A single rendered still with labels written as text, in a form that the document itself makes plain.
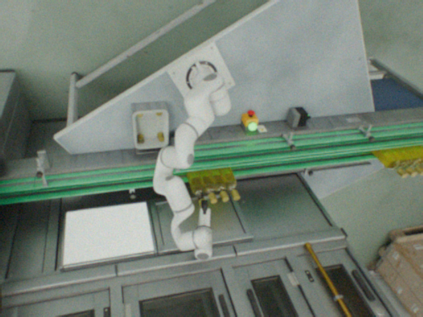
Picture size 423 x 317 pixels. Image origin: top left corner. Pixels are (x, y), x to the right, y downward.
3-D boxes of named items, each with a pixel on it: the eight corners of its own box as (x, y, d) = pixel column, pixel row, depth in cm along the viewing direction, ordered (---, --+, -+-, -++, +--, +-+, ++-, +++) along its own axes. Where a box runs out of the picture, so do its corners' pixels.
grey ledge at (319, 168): (221, 170, 211) (227, 182, 203) (223, 158, 205) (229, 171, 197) (361, 154, 230) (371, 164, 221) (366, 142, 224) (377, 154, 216)
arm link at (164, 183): (209, 189, 140) (187, 185, 152) (190, 142, 132) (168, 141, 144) (180, 212, 132) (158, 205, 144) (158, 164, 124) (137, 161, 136)
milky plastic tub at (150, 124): (133, 140, 186) (135, 150, 180) (130, 103, 172) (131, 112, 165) (165, 137, 190) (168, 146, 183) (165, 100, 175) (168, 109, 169)
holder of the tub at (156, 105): (134, 147, 190) (135, 156, 184) (130, 103, 172) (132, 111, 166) (165, 144, 193) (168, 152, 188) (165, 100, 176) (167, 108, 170)
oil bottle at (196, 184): (184, 170, 191) (193, 197, 176) (185, 162, 188) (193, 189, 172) (194, 169, 193) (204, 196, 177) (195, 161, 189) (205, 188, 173)
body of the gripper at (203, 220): (210, 240, 159) (210, 222, 167) (213, 226, 152) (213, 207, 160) (194, 240, 158) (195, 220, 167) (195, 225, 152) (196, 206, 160)
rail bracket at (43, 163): (43, 163, 180) (39, 193, 163) (35, 136, 169) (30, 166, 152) (53, 162, 181) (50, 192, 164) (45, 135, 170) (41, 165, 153)
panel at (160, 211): (64, 214, 179) (60, 272, 154) (63, 211, 177) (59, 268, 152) (231, 192, 197) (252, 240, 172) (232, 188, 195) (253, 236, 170)
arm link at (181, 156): (174, 122, 140) (150, 145, 134) (195, 121, 129) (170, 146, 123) (191, 148, 146) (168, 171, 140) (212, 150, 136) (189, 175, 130)
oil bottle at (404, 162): (375, 148, 215) (407, 179, 194) (379, 140, 211) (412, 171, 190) (383, 146, 216) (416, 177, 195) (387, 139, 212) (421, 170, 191)
